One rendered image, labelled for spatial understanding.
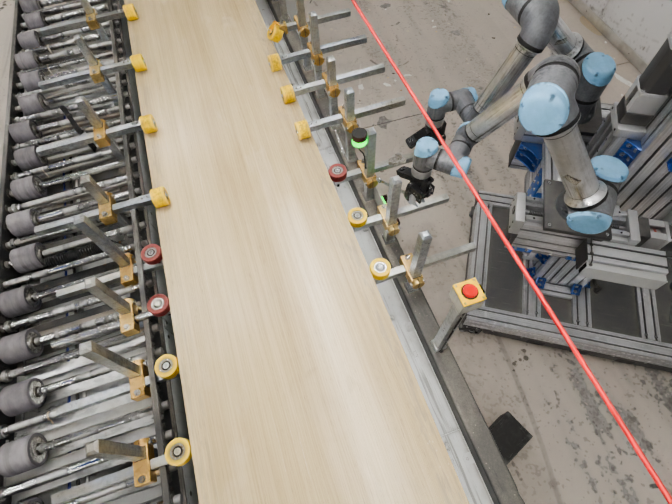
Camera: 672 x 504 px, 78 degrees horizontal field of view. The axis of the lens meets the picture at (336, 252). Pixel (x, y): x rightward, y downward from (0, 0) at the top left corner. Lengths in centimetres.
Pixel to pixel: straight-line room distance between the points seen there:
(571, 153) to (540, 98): 21
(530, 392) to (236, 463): 161
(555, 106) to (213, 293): 124
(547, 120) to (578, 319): 146
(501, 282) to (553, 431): 78
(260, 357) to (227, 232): 54
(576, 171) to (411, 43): 292
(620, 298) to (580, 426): 69
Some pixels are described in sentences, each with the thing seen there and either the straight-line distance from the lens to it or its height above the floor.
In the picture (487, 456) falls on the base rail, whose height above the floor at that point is 70.
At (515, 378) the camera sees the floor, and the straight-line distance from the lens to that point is 251.
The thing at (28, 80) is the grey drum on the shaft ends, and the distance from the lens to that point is 300.
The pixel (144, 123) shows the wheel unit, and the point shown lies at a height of 97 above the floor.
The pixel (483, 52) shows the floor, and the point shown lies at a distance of 409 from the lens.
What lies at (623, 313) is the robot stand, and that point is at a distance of 263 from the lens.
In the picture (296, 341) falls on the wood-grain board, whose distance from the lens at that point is 148.
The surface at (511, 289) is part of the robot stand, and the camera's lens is 244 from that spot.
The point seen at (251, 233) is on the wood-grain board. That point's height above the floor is 90.
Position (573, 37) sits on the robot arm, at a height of 131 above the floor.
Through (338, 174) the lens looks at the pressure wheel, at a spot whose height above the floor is 91.
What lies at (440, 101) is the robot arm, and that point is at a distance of 175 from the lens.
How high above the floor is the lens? 231
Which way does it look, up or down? 61 degrees down
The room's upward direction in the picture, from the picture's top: 5 degrees counter-clockwise
